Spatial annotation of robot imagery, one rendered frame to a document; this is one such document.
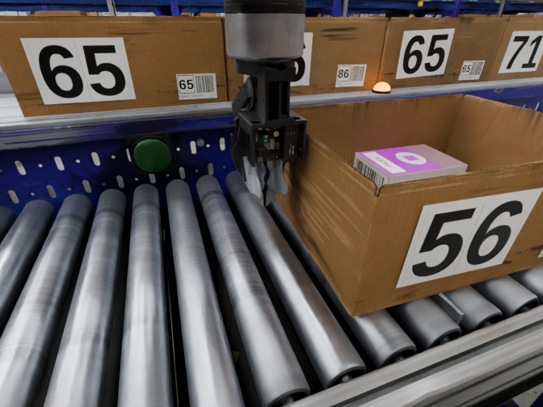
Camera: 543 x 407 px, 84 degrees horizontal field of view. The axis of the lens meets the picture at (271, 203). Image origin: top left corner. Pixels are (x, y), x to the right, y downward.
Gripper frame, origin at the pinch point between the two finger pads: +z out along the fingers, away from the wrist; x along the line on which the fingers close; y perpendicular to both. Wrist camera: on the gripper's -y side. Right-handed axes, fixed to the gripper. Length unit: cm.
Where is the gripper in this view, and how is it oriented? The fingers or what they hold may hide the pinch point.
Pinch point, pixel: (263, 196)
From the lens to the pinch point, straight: 48.2
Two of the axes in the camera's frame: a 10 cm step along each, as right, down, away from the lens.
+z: 0.0, 8.6, 5.2
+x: 9.4, -1.7, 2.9
